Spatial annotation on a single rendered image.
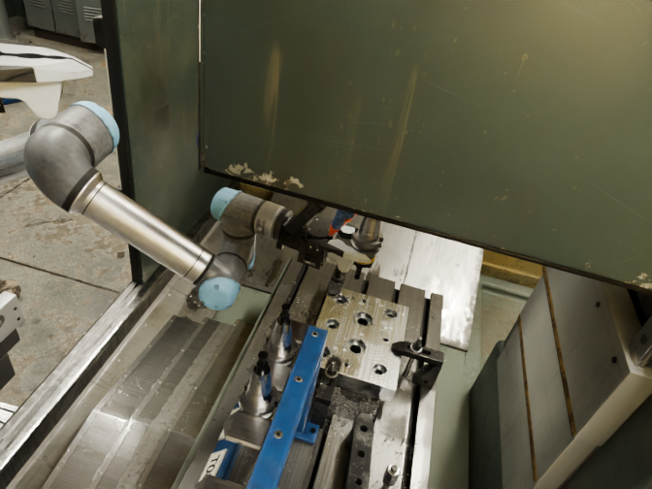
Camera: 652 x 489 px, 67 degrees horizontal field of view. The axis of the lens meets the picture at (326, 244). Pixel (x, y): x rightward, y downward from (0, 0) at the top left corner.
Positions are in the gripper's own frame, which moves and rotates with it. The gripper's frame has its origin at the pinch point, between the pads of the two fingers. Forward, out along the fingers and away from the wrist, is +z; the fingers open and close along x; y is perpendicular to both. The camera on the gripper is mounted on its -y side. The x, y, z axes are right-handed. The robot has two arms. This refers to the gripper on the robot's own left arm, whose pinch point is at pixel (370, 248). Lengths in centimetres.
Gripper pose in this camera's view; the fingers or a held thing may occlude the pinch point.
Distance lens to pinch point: 99.0
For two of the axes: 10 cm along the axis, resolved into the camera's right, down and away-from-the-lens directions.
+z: 9.2, 3.4, -2.2
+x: -3.7, 5.2, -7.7
